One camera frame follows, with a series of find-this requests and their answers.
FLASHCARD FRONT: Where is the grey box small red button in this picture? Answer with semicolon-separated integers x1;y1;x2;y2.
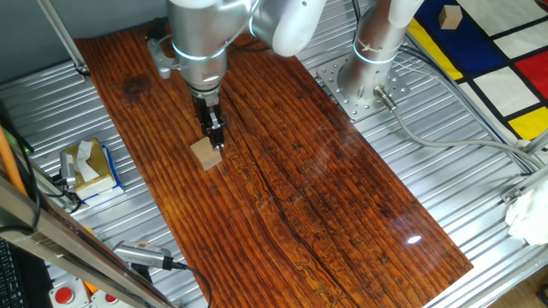
90;289;129;308

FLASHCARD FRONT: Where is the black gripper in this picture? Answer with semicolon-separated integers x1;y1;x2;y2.
191;90;227;151

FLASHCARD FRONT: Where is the slanted aluminium pole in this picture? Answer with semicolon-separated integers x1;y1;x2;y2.
36;0;92;80

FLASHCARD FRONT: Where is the white crumpled cloth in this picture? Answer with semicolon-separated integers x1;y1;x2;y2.
503;179;548;247

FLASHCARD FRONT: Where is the black loop cable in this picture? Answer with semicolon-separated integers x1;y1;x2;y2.
0;100;43;234

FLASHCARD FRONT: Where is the light wooden cube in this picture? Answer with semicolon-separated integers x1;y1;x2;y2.
189;136;223;172
438;4;464;31

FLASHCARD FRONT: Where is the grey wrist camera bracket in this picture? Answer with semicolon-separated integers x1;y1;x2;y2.
146;37;181;80

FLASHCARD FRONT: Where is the grey box red mushroom button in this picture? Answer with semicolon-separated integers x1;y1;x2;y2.
47;277;92;308

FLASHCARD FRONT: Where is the colourful Mondrian pattern cloth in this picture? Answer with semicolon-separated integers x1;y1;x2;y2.
406;0;548;142

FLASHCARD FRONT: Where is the black camera stand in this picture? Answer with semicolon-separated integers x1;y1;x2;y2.
130;263;154;284

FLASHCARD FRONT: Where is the aluminium frame bar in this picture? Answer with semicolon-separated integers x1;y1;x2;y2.
0;173;176;308

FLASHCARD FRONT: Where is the black keyboard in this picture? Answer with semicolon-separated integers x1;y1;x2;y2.
0;239;27;308

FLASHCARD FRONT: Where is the glossy brown wood-grain board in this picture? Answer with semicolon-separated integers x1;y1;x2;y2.
73;3;474;308

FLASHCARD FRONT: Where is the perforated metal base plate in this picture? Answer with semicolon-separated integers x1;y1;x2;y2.
315;53;411;121

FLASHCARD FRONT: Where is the aluminium frame profile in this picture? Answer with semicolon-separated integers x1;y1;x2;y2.
515;127;548;156
500;164;548;204

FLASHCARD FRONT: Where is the orange pole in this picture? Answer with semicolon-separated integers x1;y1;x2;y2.
0;126;29;198

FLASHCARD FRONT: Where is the grey cable with metal plug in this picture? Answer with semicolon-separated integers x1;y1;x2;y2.
372;85;547;170

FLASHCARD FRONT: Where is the gold tissue box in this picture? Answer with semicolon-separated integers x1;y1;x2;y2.
59;136;117;200

